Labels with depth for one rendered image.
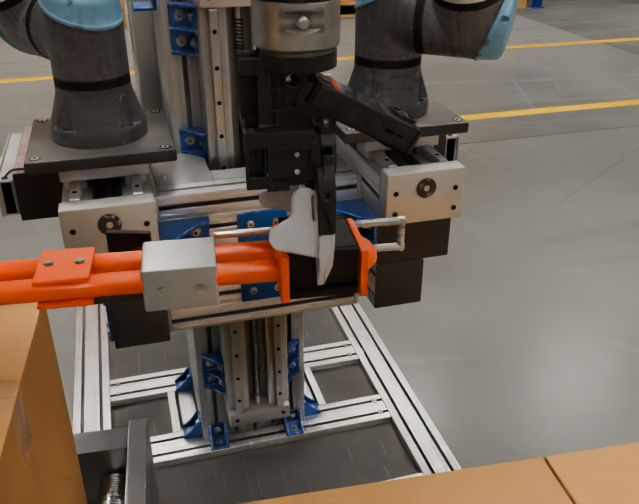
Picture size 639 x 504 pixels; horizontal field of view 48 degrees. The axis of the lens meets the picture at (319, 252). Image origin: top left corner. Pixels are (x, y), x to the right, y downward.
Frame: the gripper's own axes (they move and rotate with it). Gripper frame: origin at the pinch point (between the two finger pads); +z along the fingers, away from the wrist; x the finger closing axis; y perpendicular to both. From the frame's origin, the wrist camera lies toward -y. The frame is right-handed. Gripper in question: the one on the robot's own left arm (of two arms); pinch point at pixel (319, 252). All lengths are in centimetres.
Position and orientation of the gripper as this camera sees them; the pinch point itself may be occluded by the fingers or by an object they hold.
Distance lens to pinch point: 71.1
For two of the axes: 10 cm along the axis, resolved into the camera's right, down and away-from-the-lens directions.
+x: 1.8, 4.6, -8.7
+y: -9.8, 0.8, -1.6
